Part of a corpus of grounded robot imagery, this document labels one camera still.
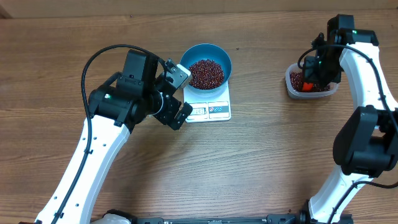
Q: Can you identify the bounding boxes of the red measuring scoop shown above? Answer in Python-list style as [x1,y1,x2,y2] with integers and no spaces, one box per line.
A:
[302,82,314,92]

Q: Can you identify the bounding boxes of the clear plastic food container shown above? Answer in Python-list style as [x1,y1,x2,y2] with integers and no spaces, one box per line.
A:
[285,63,339,100]

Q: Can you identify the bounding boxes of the red adzuki beans in container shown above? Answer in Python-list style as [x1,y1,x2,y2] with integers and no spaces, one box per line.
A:
[289,72,330,92]

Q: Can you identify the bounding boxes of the teal plastic bowl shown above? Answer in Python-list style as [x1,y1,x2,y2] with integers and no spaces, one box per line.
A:
[180,44,232,84]

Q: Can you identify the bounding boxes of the white digital kitchen scale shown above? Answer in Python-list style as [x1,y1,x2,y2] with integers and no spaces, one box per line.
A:
[183,82,232,123]

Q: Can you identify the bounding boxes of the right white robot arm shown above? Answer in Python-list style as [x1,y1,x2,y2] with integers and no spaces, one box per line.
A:
[297,14,397,223]

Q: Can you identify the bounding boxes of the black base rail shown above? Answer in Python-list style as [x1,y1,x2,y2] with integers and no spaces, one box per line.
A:
[90,208,354,224]

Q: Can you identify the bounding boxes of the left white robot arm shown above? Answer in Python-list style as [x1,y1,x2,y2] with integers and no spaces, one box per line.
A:
[34,68,192,223]

